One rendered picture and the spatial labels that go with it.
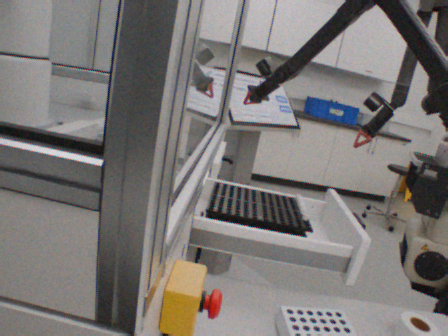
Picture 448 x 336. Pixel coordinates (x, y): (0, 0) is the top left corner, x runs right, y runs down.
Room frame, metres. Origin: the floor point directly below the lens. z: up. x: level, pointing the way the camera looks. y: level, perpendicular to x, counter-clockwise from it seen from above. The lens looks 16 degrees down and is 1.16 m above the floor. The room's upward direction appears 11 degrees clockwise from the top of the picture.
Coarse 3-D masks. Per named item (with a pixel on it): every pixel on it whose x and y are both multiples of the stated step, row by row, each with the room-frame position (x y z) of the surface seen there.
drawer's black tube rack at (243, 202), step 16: (224, 192) 0.70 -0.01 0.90; (240, 192) 0.72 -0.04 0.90; (256, 192) 0.74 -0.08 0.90; (208, 208) 0.59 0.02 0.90; (224, 208) 0.60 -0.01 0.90; (240, 208) 0.62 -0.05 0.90; (256, 208) 0.64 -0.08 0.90; (272, 208) 0.66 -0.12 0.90; (288, 208) 0.68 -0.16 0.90; (240, 224) 0.60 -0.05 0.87; (256, 224) 0.59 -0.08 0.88; (272, 224) 0.58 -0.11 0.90; (288, 224) 0.59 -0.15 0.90
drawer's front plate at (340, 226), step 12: (336, 204) 0.71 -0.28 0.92; (324, 216) 0.77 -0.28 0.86; (336, 216) 0.69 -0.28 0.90; (348, 216) 0.62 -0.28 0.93; (324, 228) 0.74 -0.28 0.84; (336, 228) 0.66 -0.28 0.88; (348, 228) 0.60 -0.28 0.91; (360, 228) 0.57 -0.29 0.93; (336, 240) 0.64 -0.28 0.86; (348, 240) 0.58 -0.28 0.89; (360, 240) 0.53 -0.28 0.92; (360, 252) 0.52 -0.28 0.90; (360, 264) 0.52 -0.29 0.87; (348, 276) 0.52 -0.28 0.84
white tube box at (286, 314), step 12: (288, 312) 0.45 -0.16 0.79; (300, 312) 0.45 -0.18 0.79; (312, 312) 0.45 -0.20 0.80; (324, 312) 0.46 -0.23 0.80; (336, 312) 0.46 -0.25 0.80; (276, 324) 0.45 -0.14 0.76; (288, 324) 0.41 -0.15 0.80; (300, 324) 0.42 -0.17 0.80; (312, 324) 0.42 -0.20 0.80; (324, 324) 0.43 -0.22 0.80; (336, 324) 0.43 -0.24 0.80; (348, 324) 0.44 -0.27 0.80
